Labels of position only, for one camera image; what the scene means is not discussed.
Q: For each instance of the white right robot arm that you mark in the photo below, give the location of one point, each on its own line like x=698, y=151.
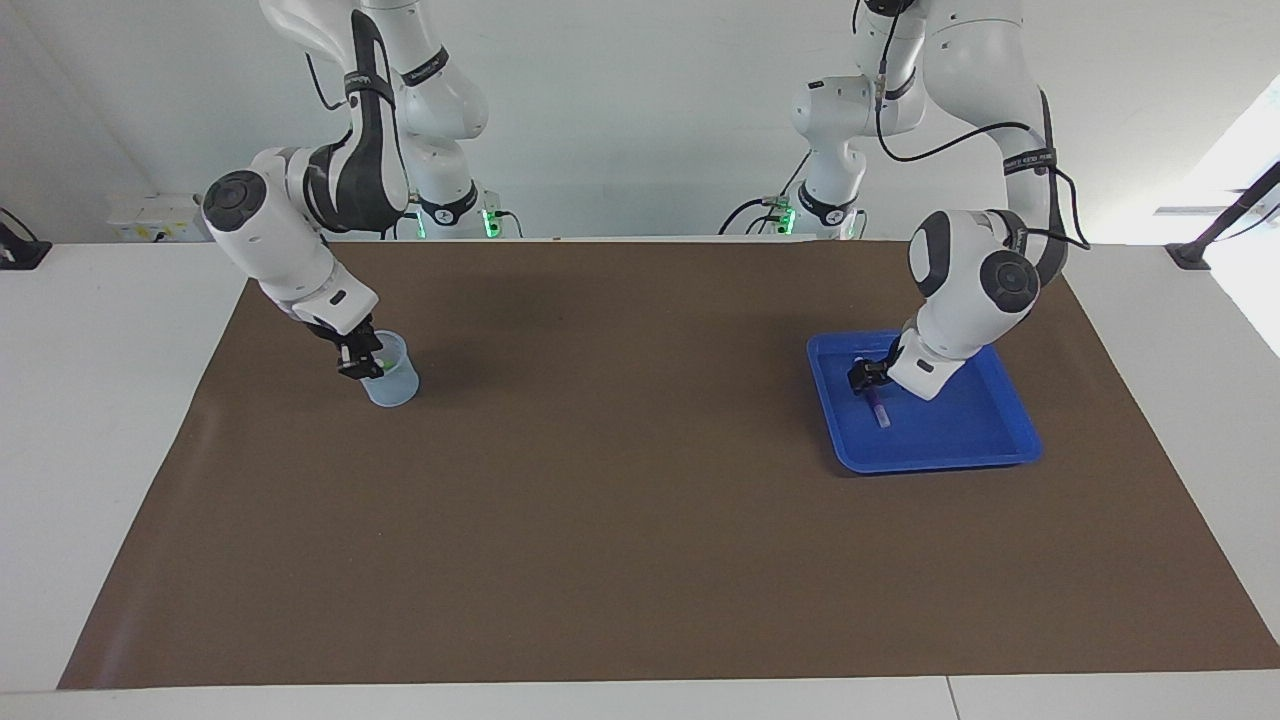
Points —
x=270, y=240

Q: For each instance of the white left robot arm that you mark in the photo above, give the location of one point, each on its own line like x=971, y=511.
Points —
x=960, y=290

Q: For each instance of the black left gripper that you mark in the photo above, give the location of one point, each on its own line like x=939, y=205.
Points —
x=887, y=358

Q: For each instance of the brown table mat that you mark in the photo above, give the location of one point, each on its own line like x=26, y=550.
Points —
x=640, y=500

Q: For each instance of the black table clamp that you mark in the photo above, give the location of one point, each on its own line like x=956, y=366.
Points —
x=20, y=250

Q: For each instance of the purple pen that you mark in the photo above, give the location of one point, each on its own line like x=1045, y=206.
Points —
x=880, y=410

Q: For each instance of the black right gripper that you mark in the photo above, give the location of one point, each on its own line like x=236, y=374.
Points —
x=350, y=338

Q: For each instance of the green lit base connector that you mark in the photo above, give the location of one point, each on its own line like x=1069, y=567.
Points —
x=786, y=220
x=491, y=222

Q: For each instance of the white power box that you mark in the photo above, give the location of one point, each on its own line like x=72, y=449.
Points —
x=150, y=220

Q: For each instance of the black camera stand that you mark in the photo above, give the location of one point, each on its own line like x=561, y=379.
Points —
x=1215, y=228

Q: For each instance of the blue plastic tray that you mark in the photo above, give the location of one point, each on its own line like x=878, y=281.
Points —
x=960, y=430

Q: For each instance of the translucent plastic cup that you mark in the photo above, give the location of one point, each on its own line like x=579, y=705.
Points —
x=395, y=390

